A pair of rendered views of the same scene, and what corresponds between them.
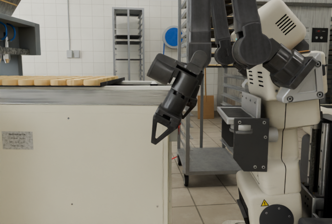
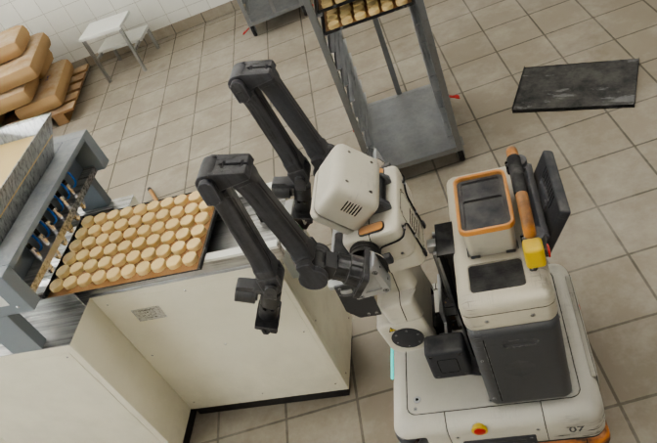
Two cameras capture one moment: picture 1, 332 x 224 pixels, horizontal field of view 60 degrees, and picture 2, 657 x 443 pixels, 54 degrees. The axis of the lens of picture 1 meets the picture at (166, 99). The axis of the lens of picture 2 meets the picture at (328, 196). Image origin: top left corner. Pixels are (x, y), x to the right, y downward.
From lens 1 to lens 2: 1.45 m
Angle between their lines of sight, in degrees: 35
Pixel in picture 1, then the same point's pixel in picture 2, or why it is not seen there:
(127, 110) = (237, 274)
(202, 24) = (262, 266)
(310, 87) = (375, 286)
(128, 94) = (231, 260)
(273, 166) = (389, 304)
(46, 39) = not seen: outside the picture
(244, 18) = (295, 255)
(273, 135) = not seen: hidden behind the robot
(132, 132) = not seen: hidden behind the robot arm
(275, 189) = (397, 319)
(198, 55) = (269, 291)
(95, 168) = (232, 318)
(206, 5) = (258, 252)
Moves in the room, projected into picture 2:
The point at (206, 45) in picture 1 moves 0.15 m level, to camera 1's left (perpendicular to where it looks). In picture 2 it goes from (272, 280) to (221, 291)
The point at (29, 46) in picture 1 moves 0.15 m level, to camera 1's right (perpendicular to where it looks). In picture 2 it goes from (92, 162) to (127, 153)
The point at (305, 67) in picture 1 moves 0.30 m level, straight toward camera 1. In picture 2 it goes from (360, 287) to (308, 388)
